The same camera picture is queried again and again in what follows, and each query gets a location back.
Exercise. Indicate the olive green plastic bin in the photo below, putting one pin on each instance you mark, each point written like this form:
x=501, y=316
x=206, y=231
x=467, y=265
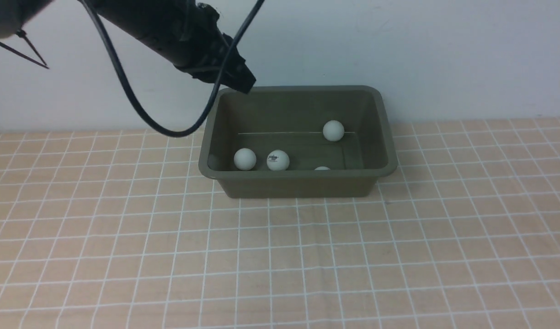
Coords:
x=291, y=119

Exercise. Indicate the orange checkered tablecloth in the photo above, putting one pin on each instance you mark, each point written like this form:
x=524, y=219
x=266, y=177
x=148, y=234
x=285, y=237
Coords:
x=118, y=230

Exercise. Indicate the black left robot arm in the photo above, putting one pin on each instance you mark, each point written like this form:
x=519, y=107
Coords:
x=148, y=21

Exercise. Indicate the white ping-pong ball with logo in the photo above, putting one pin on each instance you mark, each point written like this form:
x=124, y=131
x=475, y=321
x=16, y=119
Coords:
x=278, y=160

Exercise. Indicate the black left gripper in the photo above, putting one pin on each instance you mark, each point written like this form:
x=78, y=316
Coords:
x=205, y=50

